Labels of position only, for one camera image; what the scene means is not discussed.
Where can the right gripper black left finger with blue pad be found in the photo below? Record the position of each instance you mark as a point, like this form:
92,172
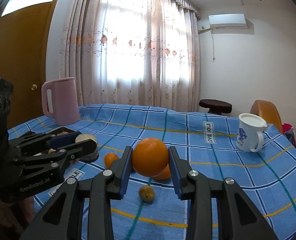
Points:
62,215

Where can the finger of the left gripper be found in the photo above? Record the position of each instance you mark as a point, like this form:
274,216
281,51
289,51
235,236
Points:
62,154
31,143

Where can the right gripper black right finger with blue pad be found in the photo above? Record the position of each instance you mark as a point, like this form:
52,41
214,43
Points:
238,217

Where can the pale round fruit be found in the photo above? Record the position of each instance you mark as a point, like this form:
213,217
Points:
90,149

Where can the small orange tangerine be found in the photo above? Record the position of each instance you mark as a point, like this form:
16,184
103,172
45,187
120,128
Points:
109,158

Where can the half hidden orange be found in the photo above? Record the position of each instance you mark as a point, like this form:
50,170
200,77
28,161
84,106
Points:
165,175

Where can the large orange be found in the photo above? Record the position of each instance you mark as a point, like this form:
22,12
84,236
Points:
150,157

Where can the brown-green round fruit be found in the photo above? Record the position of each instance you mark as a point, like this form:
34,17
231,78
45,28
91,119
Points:
147,193

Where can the pink metal tin box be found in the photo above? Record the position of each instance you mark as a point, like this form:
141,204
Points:
60,132

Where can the pink electric kettle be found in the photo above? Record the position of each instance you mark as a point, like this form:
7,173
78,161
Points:
64,101

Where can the brass door knob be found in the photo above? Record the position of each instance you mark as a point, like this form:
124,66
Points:
34,87

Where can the blue plaid tablecloth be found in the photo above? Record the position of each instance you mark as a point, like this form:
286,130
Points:
208,142

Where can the white mug blue print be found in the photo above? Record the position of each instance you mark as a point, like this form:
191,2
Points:
250,133

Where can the brown wooden door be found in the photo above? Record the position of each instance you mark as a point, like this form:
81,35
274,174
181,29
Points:
24,30

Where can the dark round stool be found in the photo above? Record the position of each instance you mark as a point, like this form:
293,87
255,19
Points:
216,106

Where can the orange wooden chair back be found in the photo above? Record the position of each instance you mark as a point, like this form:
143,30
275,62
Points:
268,111

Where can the pink floral curtain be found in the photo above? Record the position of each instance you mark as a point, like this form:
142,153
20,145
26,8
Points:
133,52

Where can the white air conditioner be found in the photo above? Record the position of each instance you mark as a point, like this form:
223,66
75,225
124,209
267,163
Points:
231,21

